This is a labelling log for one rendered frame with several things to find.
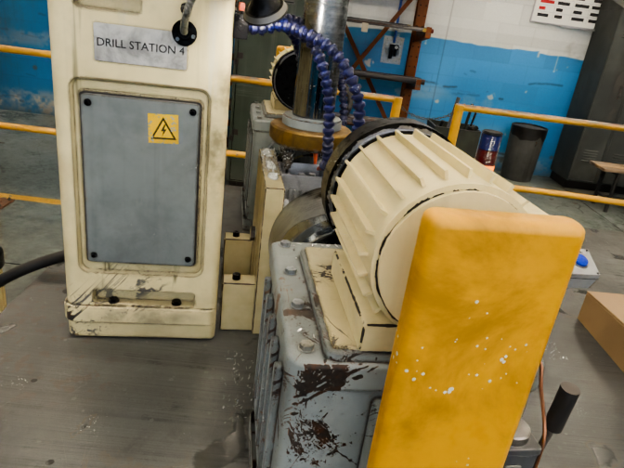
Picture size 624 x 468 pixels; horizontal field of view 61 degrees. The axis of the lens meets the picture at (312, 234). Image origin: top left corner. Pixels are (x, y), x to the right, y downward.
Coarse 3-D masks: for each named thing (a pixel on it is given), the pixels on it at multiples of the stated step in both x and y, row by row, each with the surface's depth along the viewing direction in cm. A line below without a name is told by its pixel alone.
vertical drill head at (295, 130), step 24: (312, 0) 102; (336, 0) 101; (312, 24) 103; (336, 24) 103; (312, 72) 106; (336, 72) 108; (312, 96) 108; (288, 120) 110; (312, 120) 109; (336, 120) 113; (288, 144) 109; (312, 144) 107; (336, 144) 109; (288, 168) 114
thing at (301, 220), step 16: (320, 192) 100; (288, 208) 101; (304, 208) 97; (320, 208) 94; (288, 224) 96; (304, 224) 91; (320, 224) 88; (272, 240) 101; (304, 240) 89; (320, 240) 86; (336, 240) 87
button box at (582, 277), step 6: (582, 252) 112; (588, 252) 112; (588, 258) 111; (576, 264) 109; (588, 264) 109; (594, 264) 110; (576, 270) 108; (582, 270) 108; (588, 270) 108; (594, 270) 109; (576, 276) 108; (582, 276) 108; (588, 276) 108; (594, 276) 108; (570, 282) 110; (576, 282) 110; (582, 282) 110; (588, 282) 110; (582, 288) 112
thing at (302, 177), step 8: (280, 168) 117; (296, 168) 123; (304, 168) 123; (312, 168) 124; (288, 176) 114; (296, 176) 114; (304, 176) 114; (312, 176) 114; (320, 176) 115; (288, 184) 114; (296, 184) 115; (304, 184) 115; (312, 184) 115; (320, 184) 115; (288, 192) 115; (296, 192) 115; (304, 192) 116
